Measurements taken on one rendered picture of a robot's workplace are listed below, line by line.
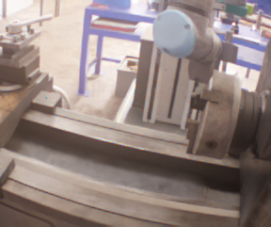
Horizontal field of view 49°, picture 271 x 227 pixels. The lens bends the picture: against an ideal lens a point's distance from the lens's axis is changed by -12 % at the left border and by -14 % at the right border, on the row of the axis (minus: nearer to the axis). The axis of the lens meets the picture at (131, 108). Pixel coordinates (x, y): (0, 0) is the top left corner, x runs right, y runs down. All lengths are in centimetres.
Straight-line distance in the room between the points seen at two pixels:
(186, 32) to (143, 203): 56
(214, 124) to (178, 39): 30
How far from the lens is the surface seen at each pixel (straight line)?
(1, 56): 129
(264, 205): 86
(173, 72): 210
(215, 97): 83
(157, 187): 119
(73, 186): 101
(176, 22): 61
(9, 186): 102
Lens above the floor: 156
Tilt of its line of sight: 32 degrees down
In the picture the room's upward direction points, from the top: 7 degrees clockwise
